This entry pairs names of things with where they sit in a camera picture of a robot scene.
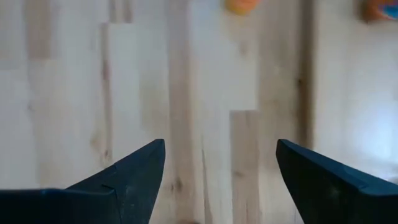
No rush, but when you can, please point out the small glass jar orange label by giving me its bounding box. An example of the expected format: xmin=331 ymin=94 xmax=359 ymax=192
xmin=224 ymin=0 xmax=262 ymax=16

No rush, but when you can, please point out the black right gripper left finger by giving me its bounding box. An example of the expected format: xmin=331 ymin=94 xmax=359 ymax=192
xmin=0 ymin=139 xmax=166 ymax=224

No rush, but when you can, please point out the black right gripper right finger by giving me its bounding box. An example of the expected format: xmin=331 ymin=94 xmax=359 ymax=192
xmin=275 ymin=139 xmax=398 ymax=224

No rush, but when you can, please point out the small glass jar blue label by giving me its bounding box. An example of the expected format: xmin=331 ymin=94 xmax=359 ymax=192
xmin=361 ymin=0 xmax=398 ymax=23

